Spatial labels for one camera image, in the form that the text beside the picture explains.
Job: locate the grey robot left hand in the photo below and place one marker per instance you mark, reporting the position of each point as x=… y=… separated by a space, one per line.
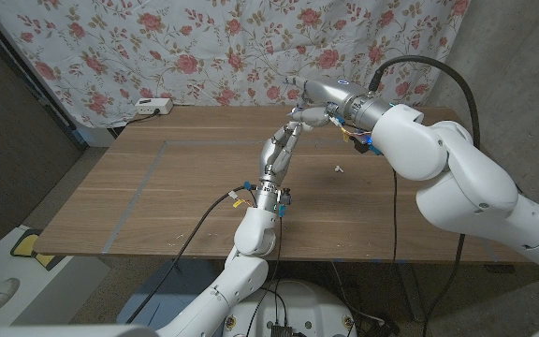
x=274 y=159

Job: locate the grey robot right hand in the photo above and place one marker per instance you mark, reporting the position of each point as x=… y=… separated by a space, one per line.
x=339 y=96

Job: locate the white AirPods case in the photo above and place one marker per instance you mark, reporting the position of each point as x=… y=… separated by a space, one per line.
x=307 y=127

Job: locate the white AirPod earbud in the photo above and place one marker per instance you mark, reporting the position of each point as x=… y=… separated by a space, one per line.
x=339 y=168

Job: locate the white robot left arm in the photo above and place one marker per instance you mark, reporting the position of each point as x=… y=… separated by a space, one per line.
x=222 y=290

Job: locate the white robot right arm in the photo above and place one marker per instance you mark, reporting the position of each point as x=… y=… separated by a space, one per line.
x=466 y=187

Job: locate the floral backdrop cloth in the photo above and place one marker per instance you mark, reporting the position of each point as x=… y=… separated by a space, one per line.
x=204 y=51

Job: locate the white power strip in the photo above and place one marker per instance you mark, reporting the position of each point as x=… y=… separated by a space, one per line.
x=153 y=106

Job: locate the white round robot torso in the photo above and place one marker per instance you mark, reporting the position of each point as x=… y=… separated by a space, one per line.
x=316 y=304

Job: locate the pale blue floor plate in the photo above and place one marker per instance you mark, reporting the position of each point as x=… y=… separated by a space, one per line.
x=157 y=290

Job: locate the grey table leg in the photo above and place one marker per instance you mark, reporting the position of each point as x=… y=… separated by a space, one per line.
x=410 y=290

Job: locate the white floor board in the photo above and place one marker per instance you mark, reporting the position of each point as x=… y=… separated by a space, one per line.
x=40 y=290

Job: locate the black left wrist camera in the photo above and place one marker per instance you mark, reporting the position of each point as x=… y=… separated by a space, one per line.
x=285 y=196

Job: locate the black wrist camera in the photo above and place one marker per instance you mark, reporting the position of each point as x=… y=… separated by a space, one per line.
x=285 y=196
x=360 y=142

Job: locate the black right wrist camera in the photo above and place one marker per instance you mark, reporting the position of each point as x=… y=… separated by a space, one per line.
x=360 y=142

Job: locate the black door frame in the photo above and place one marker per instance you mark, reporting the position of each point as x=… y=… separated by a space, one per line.
x=49 y=110

